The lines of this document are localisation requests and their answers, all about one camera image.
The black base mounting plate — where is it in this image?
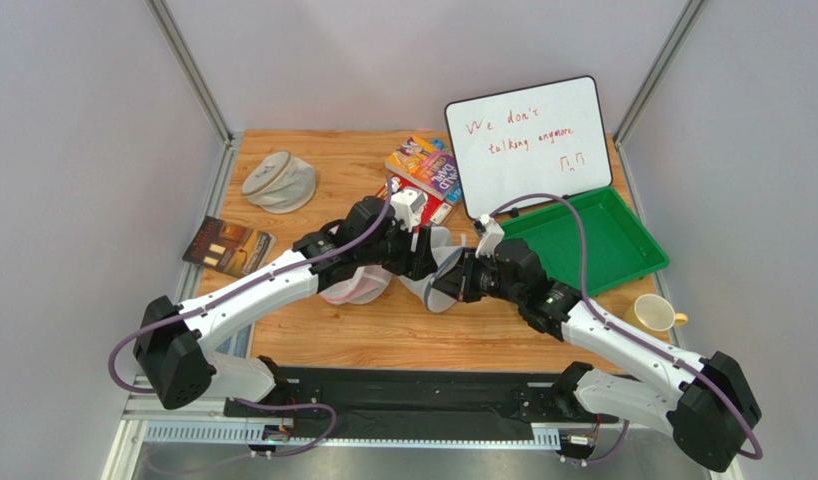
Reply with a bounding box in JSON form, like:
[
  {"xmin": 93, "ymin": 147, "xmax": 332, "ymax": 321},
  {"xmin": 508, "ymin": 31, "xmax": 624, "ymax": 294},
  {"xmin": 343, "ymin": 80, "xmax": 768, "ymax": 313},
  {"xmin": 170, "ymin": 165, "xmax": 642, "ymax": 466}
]
[{"xmin": 263, "ymin": 367, "xmax": 618, "ymax": 441}]

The beige mesh laundry bag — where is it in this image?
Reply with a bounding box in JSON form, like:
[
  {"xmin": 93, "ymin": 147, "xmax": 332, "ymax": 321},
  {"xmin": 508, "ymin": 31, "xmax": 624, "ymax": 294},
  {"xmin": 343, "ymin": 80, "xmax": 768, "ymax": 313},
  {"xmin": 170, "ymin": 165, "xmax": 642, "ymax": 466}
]
[{"xmin": 241, "ymin": 151, "xmax": 316, "ymax": 214}]

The Roald Dahl colourful book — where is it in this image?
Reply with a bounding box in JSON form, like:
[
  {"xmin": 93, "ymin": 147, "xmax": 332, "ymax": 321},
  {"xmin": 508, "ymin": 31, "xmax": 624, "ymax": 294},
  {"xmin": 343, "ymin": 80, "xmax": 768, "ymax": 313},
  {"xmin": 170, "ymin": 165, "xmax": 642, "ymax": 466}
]
[{"xmin": 385, "ymin": 136, "xmax": 460, "ymax": 200}]

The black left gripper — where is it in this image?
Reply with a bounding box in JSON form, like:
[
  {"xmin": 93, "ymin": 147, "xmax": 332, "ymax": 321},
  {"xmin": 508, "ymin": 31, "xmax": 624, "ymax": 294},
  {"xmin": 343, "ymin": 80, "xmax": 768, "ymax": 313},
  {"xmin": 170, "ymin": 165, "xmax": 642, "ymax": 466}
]
[{"xmin": 358, "ymin": 216, "xmax": 439, "ymax": 281}]

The white mesh laundry bag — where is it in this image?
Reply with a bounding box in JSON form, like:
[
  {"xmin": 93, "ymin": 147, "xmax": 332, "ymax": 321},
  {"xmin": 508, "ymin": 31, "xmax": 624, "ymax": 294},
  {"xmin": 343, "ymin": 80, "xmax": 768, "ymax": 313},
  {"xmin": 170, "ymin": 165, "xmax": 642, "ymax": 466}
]
[{"xmin": 398, "ymin": 226, "xmax": 465, "ymax": 314}]

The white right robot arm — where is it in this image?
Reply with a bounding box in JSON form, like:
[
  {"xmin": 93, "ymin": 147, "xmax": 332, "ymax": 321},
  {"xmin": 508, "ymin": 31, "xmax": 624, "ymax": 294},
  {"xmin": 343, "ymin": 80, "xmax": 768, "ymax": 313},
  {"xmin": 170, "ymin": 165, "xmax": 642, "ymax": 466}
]
[{"xmin": 433, "ymin": 240, "xmax": 764, "ymax": 472}]

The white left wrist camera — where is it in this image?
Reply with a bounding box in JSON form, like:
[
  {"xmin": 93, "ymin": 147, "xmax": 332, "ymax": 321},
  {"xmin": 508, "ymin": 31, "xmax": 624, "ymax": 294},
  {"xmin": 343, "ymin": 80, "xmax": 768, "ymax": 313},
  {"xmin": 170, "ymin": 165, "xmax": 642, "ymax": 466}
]
[{"xmin": 390, "ymin": 188, "xmax": 427, "ymax": 232}]

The green plastic tray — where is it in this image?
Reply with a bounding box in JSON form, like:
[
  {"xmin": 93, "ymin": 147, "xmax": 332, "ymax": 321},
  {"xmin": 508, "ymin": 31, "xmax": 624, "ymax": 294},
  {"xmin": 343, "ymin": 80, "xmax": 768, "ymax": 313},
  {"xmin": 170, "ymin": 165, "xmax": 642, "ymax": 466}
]
[{"xmin": 490, "ymin": 187, "xmax": 670, "ymax": 297}]

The aluminium frame rail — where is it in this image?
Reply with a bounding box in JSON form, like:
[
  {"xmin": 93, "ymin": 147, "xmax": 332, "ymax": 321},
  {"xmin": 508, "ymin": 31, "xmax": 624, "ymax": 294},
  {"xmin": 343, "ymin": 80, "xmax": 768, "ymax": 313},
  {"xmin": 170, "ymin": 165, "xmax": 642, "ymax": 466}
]
[
  {"xmin": 145, "ymin": 0, "xmax": 244, "ymax": 307},
  {"xmin": 613, "ymin": 0, "xmax": 708, "ymax": 384}
]

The aluminium frame rail right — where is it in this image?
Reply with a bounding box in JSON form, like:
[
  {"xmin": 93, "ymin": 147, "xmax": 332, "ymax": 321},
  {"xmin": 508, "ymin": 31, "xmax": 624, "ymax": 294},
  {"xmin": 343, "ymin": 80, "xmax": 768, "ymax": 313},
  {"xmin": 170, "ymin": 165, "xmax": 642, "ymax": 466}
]
[{"xmin": 613, "ymin": 0, "xmax": 708, "ymax": 384}]

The aluminium frame rail left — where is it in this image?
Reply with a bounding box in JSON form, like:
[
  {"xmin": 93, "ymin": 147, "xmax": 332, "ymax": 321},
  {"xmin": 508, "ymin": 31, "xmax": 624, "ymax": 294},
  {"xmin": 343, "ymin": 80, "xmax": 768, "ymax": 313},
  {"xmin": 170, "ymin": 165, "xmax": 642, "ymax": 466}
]
[{"xmin": 145, "ymin": 0, "xmax": 244, "ymax": 307}]

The pink-rimmed mesh laundry bag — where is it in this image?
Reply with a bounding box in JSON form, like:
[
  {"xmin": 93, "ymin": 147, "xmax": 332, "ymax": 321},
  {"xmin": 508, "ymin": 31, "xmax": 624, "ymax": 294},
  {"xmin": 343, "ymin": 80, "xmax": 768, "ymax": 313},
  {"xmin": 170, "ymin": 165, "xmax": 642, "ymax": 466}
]
[{"xmin": 320, "ymin": 266, "xmax": 393, "ymax": 305}]

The yellow cup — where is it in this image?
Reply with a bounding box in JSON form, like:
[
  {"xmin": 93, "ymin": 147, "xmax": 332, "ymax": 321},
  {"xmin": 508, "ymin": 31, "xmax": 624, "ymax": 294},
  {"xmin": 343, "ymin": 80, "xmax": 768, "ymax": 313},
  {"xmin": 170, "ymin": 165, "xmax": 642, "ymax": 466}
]
[{"xmin": 622, "ymin": 294, "xmax": 689, "ymax": 333}]

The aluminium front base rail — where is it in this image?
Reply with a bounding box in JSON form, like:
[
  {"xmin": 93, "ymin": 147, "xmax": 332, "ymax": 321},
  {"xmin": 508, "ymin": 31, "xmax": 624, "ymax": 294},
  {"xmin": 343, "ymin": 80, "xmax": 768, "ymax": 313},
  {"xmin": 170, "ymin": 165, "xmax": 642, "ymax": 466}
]
[{"xmin": 99, "ymin": 373, "xmax": 743, "ymax": 480}]

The whiteboard with red writing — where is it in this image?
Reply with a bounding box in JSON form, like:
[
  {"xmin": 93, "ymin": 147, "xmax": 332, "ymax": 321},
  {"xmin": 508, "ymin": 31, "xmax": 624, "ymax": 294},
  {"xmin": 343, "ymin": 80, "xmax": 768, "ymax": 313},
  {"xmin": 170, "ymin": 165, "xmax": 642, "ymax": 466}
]
[{"xmin": 444, "ymin": 75, "xmax": 612, "ymax": 219}]

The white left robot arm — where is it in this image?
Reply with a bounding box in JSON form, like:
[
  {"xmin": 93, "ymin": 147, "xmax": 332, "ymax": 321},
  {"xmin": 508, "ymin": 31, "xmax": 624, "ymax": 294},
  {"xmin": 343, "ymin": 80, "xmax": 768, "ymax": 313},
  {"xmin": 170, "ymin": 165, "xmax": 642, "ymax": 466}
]
[{"xmin": 133, "ymin": 191, "xmax": 438, "ymax": 410}]

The red comic paperback book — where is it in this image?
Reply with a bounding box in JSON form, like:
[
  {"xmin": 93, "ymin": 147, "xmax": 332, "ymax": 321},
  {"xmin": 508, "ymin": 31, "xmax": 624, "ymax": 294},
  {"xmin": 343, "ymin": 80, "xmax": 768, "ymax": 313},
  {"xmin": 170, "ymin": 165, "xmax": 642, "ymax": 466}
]
[{"xmin": 375, "ymin": 176, "xmax": 453, "ymax": 226}]

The dark blue hardcover book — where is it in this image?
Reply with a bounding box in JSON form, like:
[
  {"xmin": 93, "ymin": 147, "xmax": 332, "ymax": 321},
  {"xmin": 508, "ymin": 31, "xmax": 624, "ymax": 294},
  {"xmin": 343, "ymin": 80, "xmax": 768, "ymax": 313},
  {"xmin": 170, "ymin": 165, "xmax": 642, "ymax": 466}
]
[{"xmin": 216, "ymin": 325, "xmax": 253, "ymax": 359}]

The Kate DiCamillo dark book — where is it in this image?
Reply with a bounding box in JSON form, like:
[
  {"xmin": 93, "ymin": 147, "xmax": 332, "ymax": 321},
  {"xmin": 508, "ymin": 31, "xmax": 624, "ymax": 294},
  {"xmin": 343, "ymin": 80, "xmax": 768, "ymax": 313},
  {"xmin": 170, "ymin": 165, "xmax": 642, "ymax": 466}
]
[{"xmin": 182, "ymin": 216, "xmax": 276, "ymax": 278}]

